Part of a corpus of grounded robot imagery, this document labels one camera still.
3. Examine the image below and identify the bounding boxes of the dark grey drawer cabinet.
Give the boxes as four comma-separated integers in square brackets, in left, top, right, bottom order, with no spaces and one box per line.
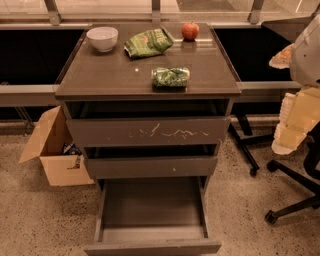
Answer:
[54,21,242,256]

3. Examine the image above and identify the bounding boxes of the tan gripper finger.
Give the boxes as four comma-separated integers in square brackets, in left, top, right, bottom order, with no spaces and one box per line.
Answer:
[269,44,294,69]
[271,88,320,155]

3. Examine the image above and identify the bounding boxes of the green chip bag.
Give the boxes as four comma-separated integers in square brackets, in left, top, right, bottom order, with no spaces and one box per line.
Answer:
[124,28,173,58]

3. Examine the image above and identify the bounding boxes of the white ceramic bowl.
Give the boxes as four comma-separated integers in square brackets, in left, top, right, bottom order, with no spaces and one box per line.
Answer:
[86,26,118,52]

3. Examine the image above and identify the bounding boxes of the open bottom drawer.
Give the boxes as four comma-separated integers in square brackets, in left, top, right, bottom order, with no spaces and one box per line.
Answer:
[85,177,221,256]

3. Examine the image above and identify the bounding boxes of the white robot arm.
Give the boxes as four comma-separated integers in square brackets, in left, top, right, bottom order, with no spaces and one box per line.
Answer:
[269,15,320,155]

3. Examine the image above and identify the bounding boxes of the green soda can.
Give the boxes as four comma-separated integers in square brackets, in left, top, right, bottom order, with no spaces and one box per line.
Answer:
[151,67,190,88]

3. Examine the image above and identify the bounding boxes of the open cardboard box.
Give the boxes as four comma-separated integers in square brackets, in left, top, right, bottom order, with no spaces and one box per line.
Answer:
[19,106,94,186]

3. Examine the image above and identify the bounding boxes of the black folding stand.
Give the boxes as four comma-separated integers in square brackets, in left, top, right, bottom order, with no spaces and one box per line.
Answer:
[228,114,273,177]

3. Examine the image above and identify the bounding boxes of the items inside cardboard box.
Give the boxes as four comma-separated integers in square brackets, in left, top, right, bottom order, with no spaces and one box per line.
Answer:
[62,142,82,169]

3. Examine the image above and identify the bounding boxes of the middle drawer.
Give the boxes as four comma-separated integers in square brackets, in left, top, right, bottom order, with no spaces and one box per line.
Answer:
[85,144,217,179]

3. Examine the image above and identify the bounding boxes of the black office chair base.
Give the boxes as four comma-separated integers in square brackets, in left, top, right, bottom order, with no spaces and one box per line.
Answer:
[264,121,320,225]

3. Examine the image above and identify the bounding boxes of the top drawer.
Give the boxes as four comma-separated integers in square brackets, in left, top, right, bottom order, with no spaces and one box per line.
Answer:
[67,100,230,147]

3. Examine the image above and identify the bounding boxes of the red apple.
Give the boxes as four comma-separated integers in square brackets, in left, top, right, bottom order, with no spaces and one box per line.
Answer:
[181,22,199,41]

